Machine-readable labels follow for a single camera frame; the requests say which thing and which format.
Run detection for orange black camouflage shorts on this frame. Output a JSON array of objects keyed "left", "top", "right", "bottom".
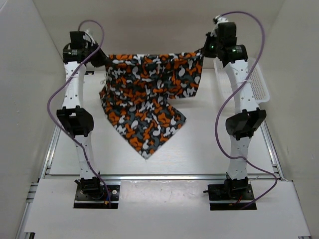
[{"left": 99, "top": 49, "right": 204, "bottom": 159}]

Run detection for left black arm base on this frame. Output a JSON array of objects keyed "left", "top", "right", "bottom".
[{"left": 73, "top": 177, "right": 120, "bottom": 209}]

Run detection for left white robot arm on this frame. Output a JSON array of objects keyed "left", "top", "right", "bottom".
[{"left": 56, "top": 42, "right": 101, "bottom": 181}]

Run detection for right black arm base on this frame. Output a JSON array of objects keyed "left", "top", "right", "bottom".
[{"left": 203, "top": 175, "right": 257, "bottom": 211}]

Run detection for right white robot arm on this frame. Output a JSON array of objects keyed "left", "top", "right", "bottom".
[{"left": 204, "top": 22, "right": 266, "bottom": 181}]

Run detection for white plastic mesh basket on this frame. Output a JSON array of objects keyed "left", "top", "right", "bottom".
[{"left": 213, "top": 58, "right": 270, "bottom": 104}]

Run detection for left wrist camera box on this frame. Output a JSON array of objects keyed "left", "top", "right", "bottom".
[{"left": 84, "top": 29, "right": 96, "bottom": 46}]

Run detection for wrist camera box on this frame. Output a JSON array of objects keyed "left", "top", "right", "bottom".
[
  {"left": 84, "top": 29, "right": 96, "bottom": 46},
  {"left": 213, "top": 15, "right": 228, "bottom": 25}
]

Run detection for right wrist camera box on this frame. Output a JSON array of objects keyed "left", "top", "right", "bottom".
[{"left": 213, "top": 15, "right": 228, "bottom": 25}]

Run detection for front aluminium rail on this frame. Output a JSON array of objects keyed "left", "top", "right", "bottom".
[{"left": 42, "top": 174, "right": 274, "bottom": 181}]

